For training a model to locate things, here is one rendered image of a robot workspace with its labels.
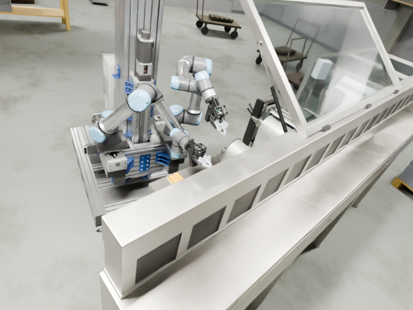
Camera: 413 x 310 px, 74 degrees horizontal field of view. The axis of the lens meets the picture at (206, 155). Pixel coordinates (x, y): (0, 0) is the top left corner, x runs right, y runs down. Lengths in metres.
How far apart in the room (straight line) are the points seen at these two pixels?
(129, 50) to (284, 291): 2.19
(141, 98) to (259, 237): 1.05
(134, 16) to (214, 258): 1.55
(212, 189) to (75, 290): 1.83
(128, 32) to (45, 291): 1.84
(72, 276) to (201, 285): 1.74
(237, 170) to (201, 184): 0.12
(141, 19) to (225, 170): 1.43
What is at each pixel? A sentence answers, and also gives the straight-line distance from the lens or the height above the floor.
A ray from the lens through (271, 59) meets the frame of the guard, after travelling 1.01.
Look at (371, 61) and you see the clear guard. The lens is 1.78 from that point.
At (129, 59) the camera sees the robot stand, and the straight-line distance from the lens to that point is 2.05.
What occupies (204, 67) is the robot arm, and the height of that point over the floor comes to 1.42.
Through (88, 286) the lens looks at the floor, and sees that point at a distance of 2.36.
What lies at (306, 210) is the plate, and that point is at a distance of 1.05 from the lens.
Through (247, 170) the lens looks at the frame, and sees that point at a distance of 0.74.
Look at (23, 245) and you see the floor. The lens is 2.65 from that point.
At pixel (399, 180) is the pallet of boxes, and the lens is 4.50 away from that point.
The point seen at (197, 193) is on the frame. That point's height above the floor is 1.65.
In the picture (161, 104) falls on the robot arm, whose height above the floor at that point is 1.24.
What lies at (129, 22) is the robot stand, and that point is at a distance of 1.97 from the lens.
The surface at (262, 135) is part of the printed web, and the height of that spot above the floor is 1.32.
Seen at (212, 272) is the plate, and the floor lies 1.44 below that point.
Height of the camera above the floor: 2.11
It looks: 38 degrees down
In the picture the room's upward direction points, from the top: 15 degrees clockwise
